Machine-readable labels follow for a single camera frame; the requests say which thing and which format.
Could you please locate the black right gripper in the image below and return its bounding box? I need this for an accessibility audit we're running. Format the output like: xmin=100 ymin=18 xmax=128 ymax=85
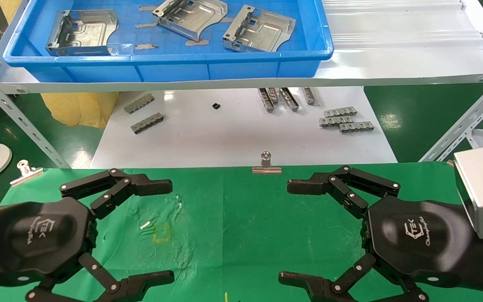
xmin=278 ymin=165 xmax=483 ymax=302

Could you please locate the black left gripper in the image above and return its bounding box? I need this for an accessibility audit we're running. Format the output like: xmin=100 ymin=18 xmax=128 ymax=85
xmin=0 ymin=196 xmax=175 ymax=302

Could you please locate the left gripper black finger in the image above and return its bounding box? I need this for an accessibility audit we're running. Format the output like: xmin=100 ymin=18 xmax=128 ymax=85
xmin=60 ymin=169 xmax=173 ymax=219

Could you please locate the silver sheet metal bracket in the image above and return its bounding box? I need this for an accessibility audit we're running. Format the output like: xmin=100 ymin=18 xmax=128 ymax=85
xmin=223 ymin=5 xmax=296 ymax=52
xmin=46 ymin=9 xmax=119 ymax=56
xmin=153 ymin=0 xmax=228 ymax=42

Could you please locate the green cloth mat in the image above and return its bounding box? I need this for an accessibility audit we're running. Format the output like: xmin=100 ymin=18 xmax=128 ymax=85
xmin=0 ymin=162 xmax=483 ymax=302

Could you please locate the silver binder clip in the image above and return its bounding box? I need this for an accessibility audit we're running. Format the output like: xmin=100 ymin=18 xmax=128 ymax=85
xmin=10 ymin=160 xmax=44 ymax=187
xmin=252 ymin=151 xmax=283 ymax=174

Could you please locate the white floor board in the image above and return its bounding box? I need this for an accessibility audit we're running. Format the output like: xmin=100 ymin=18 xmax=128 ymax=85
xmin=90 ymin=86 xmax=398 ymax=169

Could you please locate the yellow mesh bag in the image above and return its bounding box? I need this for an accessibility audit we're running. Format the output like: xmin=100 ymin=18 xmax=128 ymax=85
xmin=0 ymin=0 xmax=120 ymax=129

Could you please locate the blue plastic bin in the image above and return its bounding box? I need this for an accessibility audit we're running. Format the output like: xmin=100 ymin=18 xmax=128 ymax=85
xmin=3 ymin=0 xmax=335 ymax=83

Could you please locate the white perforated angle shelf leg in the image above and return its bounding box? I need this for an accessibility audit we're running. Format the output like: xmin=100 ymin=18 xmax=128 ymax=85
xmin=0 ymin=63 xmax=71 ymax=169
xmin=418 ymin=71 xmax=483 ymax=163

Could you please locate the white metal shelf board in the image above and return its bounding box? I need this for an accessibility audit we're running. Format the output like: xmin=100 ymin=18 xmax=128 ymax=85
xmin=0 ymin=0 xmax=483 ymax=94

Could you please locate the clear corrugated plastic sheet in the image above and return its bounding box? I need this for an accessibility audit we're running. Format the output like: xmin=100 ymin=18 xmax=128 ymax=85
xmin=321 ymin=0 xmax=483 ymax=50

